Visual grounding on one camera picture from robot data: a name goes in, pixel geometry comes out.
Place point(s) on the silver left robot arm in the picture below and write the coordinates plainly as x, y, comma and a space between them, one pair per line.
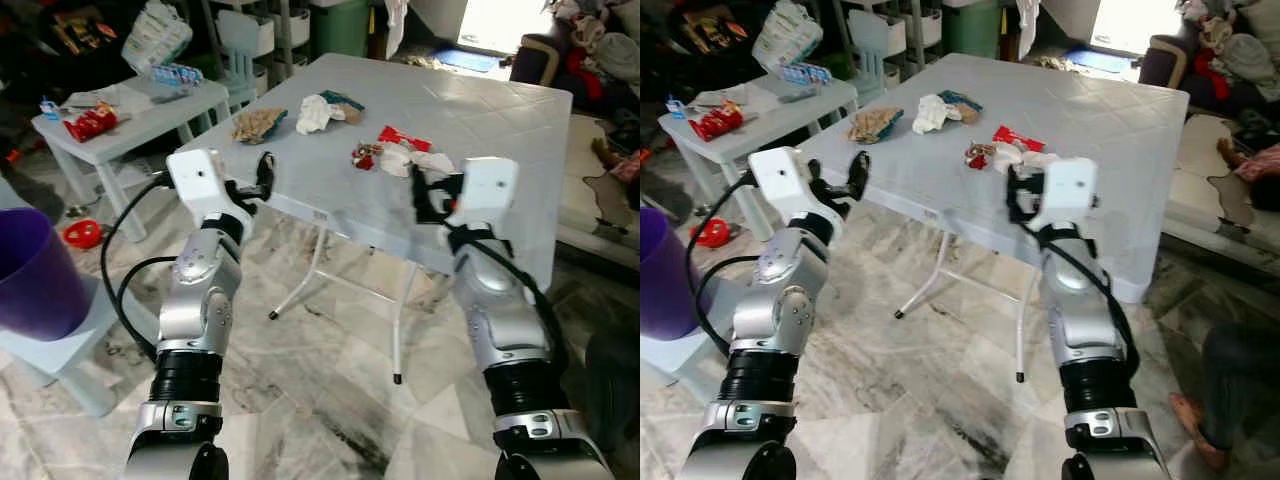
775, 300
195, 310

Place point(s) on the small white plastic table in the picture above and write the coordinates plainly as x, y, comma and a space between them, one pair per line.
775, 118
150, 115

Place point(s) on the pile of clothes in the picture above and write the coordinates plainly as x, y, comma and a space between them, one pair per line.
1235, 50
600, 50

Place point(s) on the small blue carton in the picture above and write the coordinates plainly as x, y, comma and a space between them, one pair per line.
50, 109
677, 109

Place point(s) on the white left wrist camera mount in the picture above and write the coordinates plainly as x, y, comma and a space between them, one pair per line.
780, 180
198, 180

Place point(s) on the white printed diaper pack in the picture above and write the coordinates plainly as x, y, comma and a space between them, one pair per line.
158, 38
788, 36

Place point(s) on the white paper sheet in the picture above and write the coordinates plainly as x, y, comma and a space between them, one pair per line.
120, 97
750, 95

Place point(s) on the pack of small bottles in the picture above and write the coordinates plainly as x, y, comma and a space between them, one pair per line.
180, 76
805, 75

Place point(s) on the dark armchair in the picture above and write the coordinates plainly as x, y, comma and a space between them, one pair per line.
535, 62
1162, 62

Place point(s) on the green plastic bin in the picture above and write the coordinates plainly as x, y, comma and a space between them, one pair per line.
972, 30
340, 30

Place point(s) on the white hanging cloth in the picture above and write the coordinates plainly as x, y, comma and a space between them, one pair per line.
1027, 25
396, 25

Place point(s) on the red snack bag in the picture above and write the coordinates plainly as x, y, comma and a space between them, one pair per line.
92, 123
718, 122

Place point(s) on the large grey folding table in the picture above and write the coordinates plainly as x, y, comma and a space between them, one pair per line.
450, 110
1080, 110

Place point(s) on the teal snack packet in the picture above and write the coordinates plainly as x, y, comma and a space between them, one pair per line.
968, 103
350, 103

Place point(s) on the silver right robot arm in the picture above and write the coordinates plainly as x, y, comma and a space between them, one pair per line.
1085, 310
500, 310

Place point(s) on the blue floor mat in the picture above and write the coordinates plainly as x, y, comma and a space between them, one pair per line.
1098, 60
472, 60

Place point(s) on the purple plastic rubbish bin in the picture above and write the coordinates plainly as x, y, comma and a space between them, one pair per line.
665, 290
40, 285

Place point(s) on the flat red wrapper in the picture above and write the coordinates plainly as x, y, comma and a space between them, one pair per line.
403, 138
1017, 138

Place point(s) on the red white wrapper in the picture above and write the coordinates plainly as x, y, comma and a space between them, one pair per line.
366, 156
981, 156

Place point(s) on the light blue child's chair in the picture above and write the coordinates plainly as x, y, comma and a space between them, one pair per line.
680, 365
868, 45
238, 45
60, 365

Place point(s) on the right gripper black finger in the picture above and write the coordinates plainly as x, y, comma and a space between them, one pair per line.
1015, 195
420, 195

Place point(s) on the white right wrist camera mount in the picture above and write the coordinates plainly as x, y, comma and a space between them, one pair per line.
488, 190
1068, 190

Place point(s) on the person in pink clothes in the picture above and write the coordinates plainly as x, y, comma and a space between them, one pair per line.
1255, 170
622, 165

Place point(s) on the brown snack packet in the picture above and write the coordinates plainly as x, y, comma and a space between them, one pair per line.
873, 125
258, 125

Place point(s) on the white crumpled tissue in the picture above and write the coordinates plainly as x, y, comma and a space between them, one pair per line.
425, 160
932, 115
1030, 158
315, 115

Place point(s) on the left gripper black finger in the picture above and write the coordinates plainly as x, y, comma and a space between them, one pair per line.
859, 175
817, 178
266, 175

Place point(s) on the white storage shelf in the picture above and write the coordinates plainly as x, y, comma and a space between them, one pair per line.
910, 40
280, 40

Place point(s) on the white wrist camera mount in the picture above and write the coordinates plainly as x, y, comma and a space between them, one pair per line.
488, 190
198, 180
1068, 190
780, 180

